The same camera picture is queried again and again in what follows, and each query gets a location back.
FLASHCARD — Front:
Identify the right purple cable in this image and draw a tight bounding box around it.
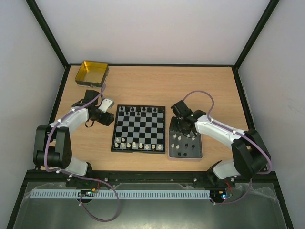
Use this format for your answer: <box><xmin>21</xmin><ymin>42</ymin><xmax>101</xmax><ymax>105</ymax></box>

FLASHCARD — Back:
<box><xmin>182</xmin><ymin>90</ymin><xmax>273</xmax><ymax>206</ymax></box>

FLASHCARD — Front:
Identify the grey tray of chess pieces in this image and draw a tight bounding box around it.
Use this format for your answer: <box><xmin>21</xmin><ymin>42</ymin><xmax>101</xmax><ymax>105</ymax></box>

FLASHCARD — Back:
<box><xmin>168</xmin><ymin>117</ymin><xmax>203</xmax><ymax>160</ymax></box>

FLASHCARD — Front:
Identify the purple cable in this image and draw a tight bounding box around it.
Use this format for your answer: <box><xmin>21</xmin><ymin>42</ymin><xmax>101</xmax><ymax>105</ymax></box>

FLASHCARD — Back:
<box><xmin>182</xmin><ymin>90</ymin><xmax>273</xmax><ymax>206</ymax></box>
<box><xmin>44</xmin><ymin>83</ymin><xmax>120</xmax><ymax>221</ymax></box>

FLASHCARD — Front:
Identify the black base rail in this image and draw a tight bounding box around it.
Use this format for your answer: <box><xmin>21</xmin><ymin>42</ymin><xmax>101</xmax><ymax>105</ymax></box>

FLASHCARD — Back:
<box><xmin>65</xmin><ymin>169</ymin><xmax>236</xmax><ymax>188</ymax></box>

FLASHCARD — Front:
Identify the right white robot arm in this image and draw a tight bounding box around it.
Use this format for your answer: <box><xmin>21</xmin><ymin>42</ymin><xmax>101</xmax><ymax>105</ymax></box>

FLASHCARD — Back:
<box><xmin>171</xmin><ymin>100</ymin><xmax>272</xmax><ymax>187</ymax></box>

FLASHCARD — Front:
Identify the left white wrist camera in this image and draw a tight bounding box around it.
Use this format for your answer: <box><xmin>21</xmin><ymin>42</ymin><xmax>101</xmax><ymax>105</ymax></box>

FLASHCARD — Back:
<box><xmin>98</xmin><ymin>98</ymin><xmax>114</xmax><ymax>113</ymax></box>

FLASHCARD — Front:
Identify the yellow square metal tin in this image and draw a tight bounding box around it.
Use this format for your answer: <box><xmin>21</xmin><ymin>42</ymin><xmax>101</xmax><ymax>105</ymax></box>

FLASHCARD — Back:
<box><xmin>75</xmin><ymin>61</ymin><xmax>109</xmax><ymax>89</ymax></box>

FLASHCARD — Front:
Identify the light blue slotted cable duct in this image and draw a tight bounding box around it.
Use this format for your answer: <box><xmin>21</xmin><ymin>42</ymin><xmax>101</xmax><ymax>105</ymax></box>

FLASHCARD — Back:
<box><xmin>30</xmin><ymin>189</ymin><xmax>210</xmax><ymax>200</ymax></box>

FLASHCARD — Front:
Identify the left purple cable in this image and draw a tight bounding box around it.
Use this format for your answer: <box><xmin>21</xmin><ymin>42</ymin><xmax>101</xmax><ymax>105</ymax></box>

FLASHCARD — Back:
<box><xmin>44</xmin><ymin>83</ymin><xmax>120</xmax><ymax>221</ymax></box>

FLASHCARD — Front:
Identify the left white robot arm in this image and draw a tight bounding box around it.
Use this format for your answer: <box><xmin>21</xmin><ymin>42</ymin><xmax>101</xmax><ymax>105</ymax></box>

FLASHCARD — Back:
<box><xmin>33</xmin><ymin>90</ymin><xmax>114</xmax><ymax>176</ymax></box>

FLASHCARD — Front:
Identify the black and white chessboard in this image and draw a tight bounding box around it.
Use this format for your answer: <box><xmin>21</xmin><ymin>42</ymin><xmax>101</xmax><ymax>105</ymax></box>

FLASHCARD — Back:
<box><xmin>111</xmin><ymin>104</ymin><xmax>166</xmax><ymax>154</ymax></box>

